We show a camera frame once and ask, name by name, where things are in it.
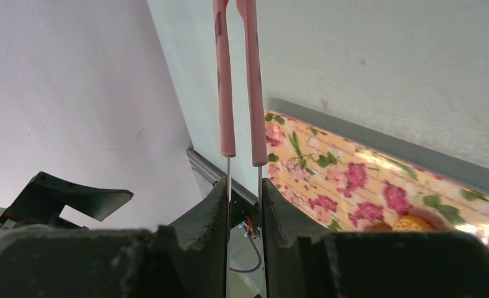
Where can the orange round biscuit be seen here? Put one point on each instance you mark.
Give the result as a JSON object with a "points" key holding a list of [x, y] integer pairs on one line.
{"points": [[411, 223]]}

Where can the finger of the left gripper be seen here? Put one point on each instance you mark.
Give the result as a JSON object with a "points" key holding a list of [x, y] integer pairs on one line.
{"points": [[45, 196]]}

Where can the floral serving tray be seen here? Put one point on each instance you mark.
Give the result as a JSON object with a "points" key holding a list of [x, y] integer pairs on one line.
{"points": [[347, 187]]}

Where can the pink handled tongs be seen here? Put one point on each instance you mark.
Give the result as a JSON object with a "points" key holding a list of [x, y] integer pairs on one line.
{"points": [[248, 13]]}

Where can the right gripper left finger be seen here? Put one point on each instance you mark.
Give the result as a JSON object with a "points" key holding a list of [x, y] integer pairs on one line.
{"points": [[187, 258]]}

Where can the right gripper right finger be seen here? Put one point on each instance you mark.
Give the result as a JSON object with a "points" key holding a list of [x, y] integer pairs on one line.
{"points": [[304, 259]]}

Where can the brown croissant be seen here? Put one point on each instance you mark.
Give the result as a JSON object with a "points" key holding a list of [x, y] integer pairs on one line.
{"points": [[379, 227]]}

